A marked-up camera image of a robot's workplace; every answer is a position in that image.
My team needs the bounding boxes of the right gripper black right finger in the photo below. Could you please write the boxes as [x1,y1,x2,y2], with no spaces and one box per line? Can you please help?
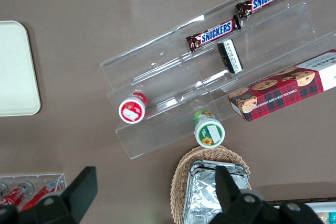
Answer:
[209,166,275,224]

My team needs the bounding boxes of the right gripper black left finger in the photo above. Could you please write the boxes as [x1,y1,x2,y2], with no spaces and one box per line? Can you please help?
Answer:
[17,166,99,224]

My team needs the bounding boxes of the aluminium foil tray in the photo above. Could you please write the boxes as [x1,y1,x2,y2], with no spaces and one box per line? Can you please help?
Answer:
[183,159,250,224]

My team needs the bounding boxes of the oval light wicker basket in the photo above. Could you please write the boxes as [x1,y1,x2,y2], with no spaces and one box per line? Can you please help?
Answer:
[170,145,253,224]

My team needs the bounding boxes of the beige serving tray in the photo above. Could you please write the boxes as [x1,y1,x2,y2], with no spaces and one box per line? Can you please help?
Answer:
[0,20,42,118]

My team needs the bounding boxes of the red cola bottle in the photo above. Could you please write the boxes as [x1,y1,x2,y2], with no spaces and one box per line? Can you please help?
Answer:
[0,181,35,207]
[20,179,64,212]

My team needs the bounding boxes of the clear acrylic bottle rack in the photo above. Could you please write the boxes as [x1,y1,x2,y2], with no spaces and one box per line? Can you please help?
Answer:
[0,173,68,212]

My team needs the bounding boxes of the green lidded snack cup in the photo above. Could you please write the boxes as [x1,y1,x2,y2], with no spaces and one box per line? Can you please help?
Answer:
[191,110,226,148]

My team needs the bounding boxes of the white rectangular snack bin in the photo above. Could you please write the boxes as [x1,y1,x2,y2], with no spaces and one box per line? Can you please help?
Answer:
[265,199,336,224]

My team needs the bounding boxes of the red lidded snack cup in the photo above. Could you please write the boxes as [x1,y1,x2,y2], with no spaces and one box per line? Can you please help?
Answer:
[118,92,149,125]

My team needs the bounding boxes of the red tartan cookie box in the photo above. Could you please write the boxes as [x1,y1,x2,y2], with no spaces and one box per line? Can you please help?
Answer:
[227,48,336,123]

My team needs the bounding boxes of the clear acrylic stepped shelf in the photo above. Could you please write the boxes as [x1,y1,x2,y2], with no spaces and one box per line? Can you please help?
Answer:
[99,0,336,161]

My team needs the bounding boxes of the small black white box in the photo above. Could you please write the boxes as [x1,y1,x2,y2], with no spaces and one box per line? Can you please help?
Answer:
[216,38,245,75]

